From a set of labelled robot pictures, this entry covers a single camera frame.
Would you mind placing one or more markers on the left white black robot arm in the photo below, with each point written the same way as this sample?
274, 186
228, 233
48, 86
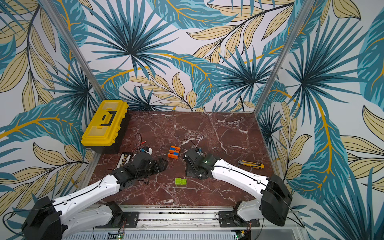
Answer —
64, 216

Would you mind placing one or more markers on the aluminium corner post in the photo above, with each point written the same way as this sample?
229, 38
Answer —
291, 37
64, 27

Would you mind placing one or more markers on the yellow black toolbox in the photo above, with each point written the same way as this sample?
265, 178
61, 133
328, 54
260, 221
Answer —
105, 132

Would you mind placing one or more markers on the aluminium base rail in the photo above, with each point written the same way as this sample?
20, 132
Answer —
191, 223

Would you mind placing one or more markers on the right aluminium corner post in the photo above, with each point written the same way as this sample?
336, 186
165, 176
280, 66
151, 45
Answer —
291, 37

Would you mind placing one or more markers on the left aluminium corner post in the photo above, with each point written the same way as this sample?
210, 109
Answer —
64, 27

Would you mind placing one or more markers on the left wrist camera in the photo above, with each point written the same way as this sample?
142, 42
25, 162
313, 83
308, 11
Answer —
146, 150

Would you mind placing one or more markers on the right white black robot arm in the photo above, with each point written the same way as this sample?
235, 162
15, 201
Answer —
272, 197

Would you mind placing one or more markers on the yellow utility knife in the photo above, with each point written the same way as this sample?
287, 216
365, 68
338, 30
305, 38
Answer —
252, 165

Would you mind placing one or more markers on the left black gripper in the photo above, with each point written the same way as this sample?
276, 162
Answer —
157, 169

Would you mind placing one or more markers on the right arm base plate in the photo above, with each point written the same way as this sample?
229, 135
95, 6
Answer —
228, 219

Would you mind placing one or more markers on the green square lego brick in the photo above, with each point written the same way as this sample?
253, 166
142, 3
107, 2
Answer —
178, 181

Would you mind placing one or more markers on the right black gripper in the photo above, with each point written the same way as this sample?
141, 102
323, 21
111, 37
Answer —
193, 163

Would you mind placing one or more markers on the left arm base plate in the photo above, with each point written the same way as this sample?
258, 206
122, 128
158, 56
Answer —
129, 220

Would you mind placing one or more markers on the orange lego brick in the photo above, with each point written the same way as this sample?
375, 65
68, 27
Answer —
174, 148
173, 156

